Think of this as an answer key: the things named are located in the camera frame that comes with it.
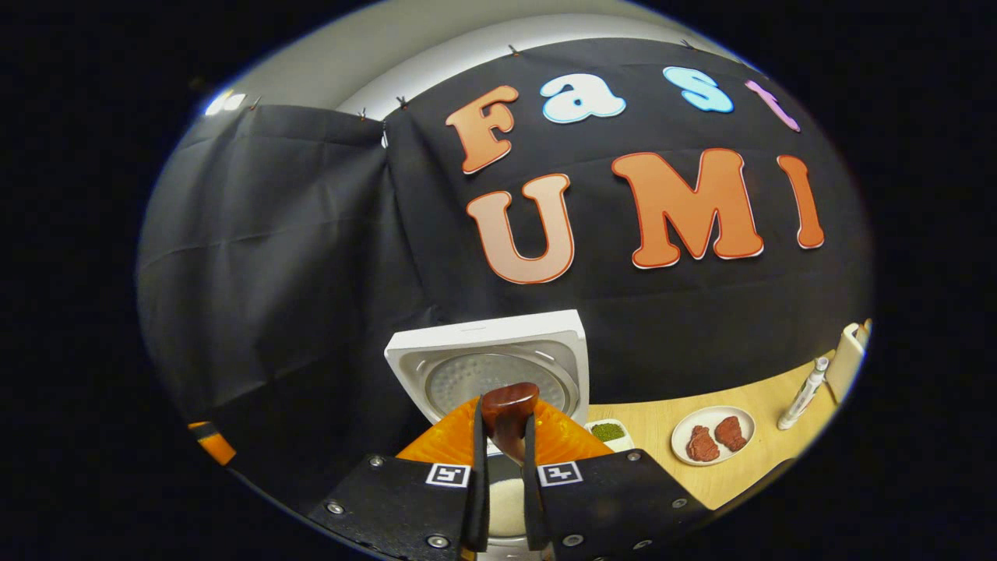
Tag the white divided bean tray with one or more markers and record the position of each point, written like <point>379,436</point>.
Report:
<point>607,431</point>

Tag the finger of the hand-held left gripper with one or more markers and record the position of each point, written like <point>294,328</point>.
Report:
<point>214,446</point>

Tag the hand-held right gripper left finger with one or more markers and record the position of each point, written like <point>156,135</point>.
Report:
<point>477,499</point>

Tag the white toaster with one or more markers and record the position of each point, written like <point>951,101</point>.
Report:
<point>845,362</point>

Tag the white drink bottle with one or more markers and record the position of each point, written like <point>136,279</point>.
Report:
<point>802,393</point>

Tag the red meat piece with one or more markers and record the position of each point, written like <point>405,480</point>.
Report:
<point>702,444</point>
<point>731,433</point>

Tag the white round plate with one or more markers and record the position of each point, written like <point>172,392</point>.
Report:
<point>744,425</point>

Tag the white rice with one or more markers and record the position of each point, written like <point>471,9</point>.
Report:
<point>506,506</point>

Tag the brown wooden spoon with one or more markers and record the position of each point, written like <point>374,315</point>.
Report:
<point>510,405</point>

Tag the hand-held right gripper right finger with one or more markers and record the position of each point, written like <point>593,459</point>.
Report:
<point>533,506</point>

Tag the white rice cooker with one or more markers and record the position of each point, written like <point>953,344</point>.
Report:
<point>498,347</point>

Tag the black backdrop cloth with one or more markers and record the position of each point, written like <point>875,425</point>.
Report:
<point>273,273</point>

